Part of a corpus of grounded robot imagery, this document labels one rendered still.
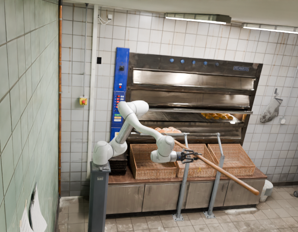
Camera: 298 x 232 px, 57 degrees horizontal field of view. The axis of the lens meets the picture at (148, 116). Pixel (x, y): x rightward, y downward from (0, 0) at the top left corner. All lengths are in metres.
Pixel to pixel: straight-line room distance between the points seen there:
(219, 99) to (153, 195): 1.64
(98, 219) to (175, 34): 2.38
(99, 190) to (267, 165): 3.05
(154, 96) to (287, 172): 2.86
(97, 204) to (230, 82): 2.41
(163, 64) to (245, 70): 1.23
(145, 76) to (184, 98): 0.65
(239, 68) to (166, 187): 1.93
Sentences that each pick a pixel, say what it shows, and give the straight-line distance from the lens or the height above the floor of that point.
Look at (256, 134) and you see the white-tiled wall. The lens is 4.63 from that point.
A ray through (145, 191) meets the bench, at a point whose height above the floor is 0.42.
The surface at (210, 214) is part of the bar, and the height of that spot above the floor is 0.02.
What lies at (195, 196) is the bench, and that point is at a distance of 3.96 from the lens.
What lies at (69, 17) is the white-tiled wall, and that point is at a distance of 3.40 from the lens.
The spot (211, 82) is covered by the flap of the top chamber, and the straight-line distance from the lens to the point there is 3.92.
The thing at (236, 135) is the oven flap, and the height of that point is 0.98.
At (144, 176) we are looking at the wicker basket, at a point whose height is 0.62.
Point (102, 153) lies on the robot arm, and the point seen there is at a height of 1.19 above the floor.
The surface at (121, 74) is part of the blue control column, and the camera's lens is 3.48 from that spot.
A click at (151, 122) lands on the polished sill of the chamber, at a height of 1.17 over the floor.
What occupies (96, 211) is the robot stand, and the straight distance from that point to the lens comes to 3.20.
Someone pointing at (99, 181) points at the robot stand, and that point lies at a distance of 2.97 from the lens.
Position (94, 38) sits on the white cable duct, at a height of 2.22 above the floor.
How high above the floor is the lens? 2.52
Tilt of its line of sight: 20 degrees down
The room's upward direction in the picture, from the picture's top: 7 degrees clockwise
